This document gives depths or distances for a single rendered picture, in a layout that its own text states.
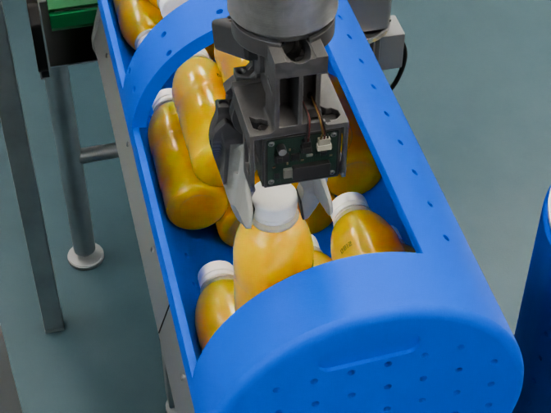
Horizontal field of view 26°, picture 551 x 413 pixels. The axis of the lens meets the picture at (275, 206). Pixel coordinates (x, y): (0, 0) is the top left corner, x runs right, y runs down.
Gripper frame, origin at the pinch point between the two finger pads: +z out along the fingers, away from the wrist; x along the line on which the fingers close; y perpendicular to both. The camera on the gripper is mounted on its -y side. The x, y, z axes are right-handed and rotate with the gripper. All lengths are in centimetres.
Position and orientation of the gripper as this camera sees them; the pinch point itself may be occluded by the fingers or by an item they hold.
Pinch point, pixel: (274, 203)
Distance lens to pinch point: 96.2
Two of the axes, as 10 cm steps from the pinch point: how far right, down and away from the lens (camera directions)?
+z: -0.1, 7.2, 7.0
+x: 9.7, -1.6, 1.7
